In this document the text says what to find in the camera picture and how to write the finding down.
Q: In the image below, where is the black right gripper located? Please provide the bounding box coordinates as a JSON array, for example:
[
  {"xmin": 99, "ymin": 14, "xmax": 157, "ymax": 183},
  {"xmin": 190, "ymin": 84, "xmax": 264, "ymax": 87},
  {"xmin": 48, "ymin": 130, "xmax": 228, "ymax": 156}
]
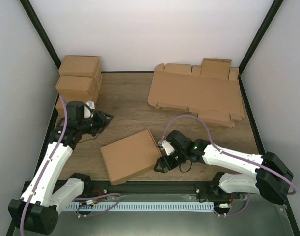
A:
[{"xmin": 154, "ymin": 148, "xmax": 187, "ymax": 173}]

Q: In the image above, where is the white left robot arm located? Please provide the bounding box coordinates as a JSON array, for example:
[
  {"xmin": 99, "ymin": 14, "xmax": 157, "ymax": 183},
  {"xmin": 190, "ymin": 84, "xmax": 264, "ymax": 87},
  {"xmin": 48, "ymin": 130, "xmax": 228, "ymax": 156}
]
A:
[{"xmin": 8, "ymin": 100, "xmax": 114, "ymax": 235}]

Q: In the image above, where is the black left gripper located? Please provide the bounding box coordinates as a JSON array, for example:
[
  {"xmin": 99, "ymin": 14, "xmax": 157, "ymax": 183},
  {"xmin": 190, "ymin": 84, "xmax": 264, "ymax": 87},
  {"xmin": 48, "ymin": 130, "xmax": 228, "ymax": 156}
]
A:
[{"xmin": 79, "ymin": 110, "xmax": 115, "ymax": 137}]

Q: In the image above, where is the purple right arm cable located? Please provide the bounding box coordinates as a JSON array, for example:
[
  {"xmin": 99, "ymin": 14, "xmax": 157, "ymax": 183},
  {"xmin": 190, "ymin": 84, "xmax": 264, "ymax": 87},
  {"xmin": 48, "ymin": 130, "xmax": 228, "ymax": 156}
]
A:
[{"xmin": 158, "ymin": 115, "xmax": 297, "ymax": 195}]

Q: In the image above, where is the light blue slotted cable duct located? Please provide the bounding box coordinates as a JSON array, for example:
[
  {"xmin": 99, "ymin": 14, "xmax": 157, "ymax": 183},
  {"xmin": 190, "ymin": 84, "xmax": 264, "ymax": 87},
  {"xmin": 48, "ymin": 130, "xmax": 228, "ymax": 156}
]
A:
[{"xmin": 64, "ymin": 202, "xmax": 214, "ymax": 213}]

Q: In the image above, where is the left black frame post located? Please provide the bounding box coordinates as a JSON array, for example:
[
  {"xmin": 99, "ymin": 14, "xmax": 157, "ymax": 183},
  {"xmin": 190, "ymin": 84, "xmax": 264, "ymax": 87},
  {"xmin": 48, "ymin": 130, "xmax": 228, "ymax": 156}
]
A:
[{"xmin": 19, "ymin": 0, "xmax": 61, "ymax": 69}]

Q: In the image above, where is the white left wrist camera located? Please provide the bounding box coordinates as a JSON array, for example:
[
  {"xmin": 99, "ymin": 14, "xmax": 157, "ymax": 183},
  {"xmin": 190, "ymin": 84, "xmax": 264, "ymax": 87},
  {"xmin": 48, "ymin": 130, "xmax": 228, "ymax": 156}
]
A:
[{"xmin": 84, "ymin": 101, "xmax": 95, "ymax": 119}]

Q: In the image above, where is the right black frame post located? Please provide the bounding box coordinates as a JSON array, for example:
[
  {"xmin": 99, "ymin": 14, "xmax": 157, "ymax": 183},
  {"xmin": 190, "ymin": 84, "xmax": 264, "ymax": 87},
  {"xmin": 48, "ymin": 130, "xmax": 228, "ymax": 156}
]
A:
[{"xmin": 238, "ymin": 0, "xmax": 284, "ymax": 71}]

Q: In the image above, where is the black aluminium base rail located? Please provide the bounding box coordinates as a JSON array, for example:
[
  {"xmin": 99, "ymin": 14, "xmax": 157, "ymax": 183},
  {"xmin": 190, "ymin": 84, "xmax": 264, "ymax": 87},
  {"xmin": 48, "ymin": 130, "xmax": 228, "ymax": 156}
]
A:
[{"xmin": 24, "ymin": 180, "xmax": 253, "ymax": 197}]

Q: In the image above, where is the cardboard box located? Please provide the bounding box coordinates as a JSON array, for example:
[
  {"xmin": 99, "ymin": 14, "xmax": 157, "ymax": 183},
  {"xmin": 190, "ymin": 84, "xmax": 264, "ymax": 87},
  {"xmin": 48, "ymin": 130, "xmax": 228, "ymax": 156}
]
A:
[
  {"xmin": 100, "ymin": 129, "xmax": 161, "ymax": 185},
  {"xmin": 56, "ymin": 75, "xmax": 97, "ymax": 96},
  {"xmin": 55, "ymin": 89, "xmax": 99, "ymax": 116},
  {"xmin": 59, "ymin": 55, "xmax": 101, "ymax": 77}
]

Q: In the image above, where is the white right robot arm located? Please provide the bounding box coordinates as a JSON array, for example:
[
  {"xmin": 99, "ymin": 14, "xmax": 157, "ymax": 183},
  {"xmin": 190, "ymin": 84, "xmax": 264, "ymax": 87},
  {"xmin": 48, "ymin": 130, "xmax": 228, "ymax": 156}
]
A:
[{"xmin": 154, "ymin": 130, "xmax": 294, "ymax": 205}]

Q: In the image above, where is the black frame post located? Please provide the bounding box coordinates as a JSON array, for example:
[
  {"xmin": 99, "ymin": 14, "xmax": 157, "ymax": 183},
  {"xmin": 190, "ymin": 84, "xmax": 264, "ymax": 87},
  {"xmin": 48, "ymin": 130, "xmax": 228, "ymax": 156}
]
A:
[
  {"xmin": 19, "ymin": 0, "xmax": 61, "ymax": 69},
  {"xmin": 238, "ymin": 0, "xmax": 284, "ymax": 71}
]

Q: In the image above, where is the stack of flat cardboard sheets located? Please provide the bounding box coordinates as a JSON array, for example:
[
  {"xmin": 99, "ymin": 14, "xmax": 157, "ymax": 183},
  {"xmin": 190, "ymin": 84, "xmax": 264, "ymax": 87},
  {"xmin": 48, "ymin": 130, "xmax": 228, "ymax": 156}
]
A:
[{"xmin": 147, "ymin": 63, "xmax": 245, "ymax": 127}]

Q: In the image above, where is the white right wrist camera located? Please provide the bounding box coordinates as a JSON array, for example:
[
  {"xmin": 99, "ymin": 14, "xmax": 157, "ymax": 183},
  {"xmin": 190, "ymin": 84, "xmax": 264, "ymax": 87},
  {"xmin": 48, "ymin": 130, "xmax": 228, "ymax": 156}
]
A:
[{"xmin": 158, "ymin": 140, "xmax": 175, "ymax": 156}]

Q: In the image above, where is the upright cardboard sheet at back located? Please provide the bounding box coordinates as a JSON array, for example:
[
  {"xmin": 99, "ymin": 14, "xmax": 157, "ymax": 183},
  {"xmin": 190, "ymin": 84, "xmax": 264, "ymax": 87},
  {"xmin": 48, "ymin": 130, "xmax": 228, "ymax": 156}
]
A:
[{"xmin": 200, "ymin": 58, "xmax": 232, "ymax": 80}]

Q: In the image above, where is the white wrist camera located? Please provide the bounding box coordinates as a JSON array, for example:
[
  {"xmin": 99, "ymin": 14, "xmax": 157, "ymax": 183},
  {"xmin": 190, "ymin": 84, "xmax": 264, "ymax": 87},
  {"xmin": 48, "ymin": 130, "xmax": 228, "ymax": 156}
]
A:
[
  {"xmin": 84, "ymin": 101, "xmax": 95, "ymax": 119},
  {"xmin": 158, "ymin": 140, "xmax": 175, "ymax": 156}
]

